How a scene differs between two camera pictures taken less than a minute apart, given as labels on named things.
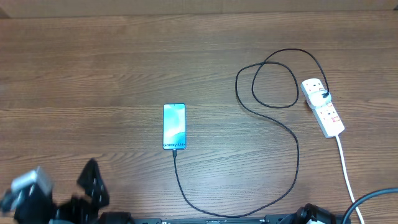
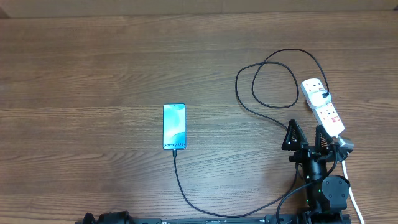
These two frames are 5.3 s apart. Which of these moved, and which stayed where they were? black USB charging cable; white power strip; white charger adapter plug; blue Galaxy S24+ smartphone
Moved: black USB charging cable
Stayed: white power strip; blue Galaxy S24+ smartphone; white charger adapter plug
